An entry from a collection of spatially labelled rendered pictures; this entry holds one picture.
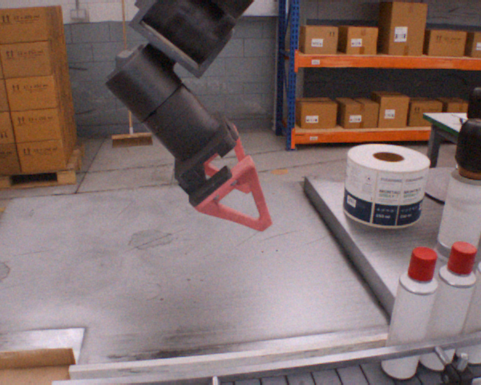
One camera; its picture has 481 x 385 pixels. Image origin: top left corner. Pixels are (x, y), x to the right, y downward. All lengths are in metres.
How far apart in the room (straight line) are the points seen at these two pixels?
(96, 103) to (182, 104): 4.63
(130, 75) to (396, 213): 0.80
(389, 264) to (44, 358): 0.67
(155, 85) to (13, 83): 3.23
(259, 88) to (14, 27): 2.63
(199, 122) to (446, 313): 0.43
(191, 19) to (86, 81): 4.62
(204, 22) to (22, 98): 3.26
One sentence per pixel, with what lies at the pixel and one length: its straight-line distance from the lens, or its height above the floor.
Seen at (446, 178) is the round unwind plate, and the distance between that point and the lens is 1.43.
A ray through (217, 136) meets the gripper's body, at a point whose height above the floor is 1.26.
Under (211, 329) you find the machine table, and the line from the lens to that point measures 0.83.
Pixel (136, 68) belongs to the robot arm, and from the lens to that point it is 0.41.
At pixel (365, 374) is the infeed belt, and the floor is 0.88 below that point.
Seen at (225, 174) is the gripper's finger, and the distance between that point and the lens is 0.39.
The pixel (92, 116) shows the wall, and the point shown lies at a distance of 5.08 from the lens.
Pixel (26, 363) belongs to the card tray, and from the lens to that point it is 0.82.
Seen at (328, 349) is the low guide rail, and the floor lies 0.91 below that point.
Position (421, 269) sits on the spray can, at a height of 1.07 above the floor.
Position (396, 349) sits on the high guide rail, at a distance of 0.63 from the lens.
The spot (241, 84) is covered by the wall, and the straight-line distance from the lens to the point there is 4.94.
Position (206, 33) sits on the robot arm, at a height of 1.35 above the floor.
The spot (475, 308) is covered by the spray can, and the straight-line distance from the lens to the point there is 0.71.
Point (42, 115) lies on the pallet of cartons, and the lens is 3.63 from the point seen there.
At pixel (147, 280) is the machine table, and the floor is 0.83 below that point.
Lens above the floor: 1.38
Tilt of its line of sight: 24 degrees down
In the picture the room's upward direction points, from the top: straight up
